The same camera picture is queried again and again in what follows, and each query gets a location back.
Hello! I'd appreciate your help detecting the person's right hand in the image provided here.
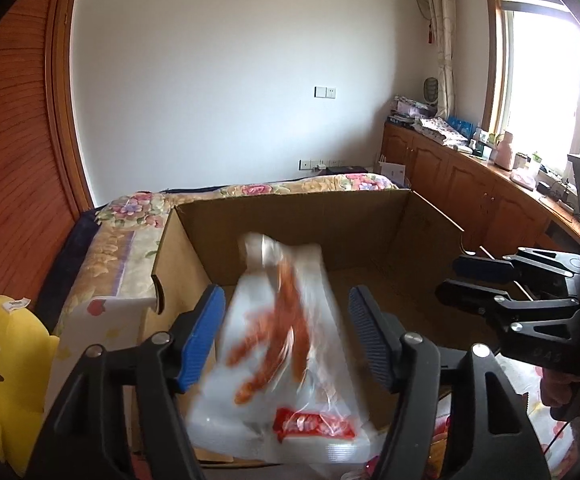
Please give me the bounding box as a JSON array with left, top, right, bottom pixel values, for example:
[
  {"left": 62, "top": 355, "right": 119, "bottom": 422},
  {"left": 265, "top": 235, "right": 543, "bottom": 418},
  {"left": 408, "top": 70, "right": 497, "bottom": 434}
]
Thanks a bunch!
[{"left": 540, "top": 368, "right": 580, "bottom": 408}]

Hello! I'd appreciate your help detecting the clear bag of red snacks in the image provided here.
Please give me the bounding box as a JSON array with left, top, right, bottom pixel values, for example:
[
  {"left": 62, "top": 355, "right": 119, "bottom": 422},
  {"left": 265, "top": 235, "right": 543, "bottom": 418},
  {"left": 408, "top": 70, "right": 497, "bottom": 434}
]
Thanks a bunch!
[{"left": 186, "top": 233, "right": 382, "bottom": 464}]

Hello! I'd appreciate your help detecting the strawberry print bed sheet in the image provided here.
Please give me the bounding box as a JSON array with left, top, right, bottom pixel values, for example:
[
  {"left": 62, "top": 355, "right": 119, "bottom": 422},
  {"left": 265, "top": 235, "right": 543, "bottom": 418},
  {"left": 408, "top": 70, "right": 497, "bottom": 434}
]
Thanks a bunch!
[{"left": 44, "top": 297, "right": 578, "bottom": 479}]

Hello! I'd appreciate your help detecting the wooden wardrobe door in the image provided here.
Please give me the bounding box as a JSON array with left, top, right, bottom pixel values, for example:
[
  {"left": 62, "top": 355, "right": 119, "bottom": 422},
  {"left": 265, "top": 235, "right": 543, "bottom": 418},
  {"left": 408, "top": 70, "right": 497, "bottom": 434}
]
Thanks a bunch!
[{"left": 0, "top": 0, "right": 92, "bottom": 299}]

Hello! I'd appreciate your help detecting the folded floral cloth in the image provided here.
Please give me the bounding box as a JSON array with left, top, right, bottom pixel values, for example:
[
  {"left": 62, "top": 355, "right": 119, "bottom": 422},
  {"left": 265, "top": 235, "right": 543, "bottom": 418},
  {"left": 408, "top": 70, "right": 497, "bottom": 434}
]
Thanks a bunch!
[{"left": 413, "top": 117, "right": 469, "bottom": 148}]

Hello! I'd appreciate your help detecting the brown cardboard box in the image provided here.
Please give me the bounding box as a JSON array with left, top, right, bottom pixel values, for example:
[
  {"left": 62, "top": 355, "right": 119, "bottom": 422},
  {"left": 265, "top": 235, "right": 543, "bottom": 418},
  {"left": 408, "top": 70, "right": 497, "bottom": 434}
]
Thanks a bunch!
[{"left": 139, "top": 187, "right": 512, "bottom": 466}]

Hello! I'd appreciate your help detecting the white paper bag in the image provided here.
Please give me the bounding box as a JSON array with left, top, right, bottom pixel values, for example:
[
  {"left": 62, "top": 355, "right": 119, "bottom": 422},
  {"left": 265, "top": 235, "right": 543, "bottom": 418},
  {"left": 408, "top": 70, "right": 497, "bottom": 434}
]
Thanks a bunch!
[{"left": 378, "top": 156, "right": 407, "bottom": 188}]

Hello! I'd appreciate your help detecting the wooden cabinet row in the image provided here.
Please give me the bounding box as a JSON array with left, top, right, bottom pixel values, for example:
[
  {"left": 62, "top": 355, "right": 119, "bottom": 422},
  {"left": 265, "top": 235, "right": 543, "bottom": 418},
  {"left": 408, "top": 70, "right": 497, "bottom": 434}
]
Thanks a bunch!
[{"left": 381, "top": 122, "right": 580, "bottom": 257}]

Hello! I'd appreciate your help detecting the pink bottle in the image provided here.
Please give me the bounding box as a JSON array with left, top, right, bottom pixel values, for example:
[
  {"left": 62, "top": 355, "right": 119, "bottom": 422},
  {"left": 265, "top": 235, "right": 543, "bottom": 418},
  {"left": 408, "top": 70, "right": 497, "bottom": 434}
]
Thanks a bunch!
[{"left": 494, "top": 131, "right": 514, "bottom": 171}]

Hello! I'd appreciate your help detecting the floral bed quilt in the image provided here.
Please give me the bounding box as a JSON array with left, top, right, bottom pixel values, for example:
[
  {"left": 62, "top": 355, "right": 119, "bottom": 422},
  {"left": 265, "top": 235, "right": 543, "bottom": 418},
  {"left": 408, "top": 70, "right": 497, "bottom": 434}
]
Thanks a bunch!
[{"left": 35, "top": 174, "right": 408, "bottom": 339}]

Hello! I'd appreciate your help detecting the white wall switch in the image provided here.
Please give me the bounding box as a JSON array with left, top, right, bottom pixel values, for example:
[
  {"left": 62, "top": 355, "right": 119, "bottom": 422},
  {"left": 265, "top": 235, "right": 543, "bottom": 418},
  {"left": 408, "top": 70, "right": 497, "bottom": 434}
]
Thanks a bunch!
[{"left": 314, "top": 87, "right": 337, "bottom": 100}]

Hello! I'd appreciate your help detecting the yellow plush toy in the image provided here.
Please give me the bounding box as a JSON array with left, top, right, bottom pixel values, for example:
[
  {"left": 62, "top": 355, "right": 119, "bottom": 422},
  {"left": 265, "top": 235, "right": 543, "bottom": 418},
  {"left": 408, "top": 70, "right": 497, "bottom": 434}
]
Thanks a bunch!
[{"left": 0, "top": 295, "right": 58, "bottom": 476}]

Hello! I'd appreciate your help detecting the small desk fan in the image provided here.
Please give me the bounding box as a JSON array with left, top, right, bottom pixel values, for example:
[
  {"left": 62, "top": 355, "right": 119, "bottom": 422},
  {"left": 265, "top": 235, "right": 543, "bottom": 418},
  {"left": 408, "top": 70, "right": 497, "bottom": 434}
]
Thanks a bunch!
[{"left": 423, "top": 77, "right": 440, "bottom": 107}]

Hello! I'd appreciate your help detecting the wall power strip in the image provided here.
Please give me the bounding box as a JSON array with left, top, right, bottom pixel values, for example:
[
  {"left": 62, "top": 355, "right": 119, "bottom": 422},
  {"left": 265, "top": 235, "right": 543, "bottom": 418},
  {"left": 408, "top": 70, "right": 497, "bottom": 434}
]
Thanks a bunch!
[{"left": 299, "top": 159, "right": 327, "bottom": 171}]

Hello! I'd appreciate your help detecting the patterned curtain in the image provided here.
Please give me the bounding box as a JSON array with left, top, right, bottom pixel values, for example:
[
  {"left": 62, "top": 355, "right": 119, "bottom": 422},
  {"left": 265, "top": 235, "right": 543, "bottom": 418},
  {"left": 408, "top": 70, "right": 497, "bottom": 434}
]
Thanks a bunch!
[{"left": 427, "top": 0, "right": 456, "bottom": 119}]

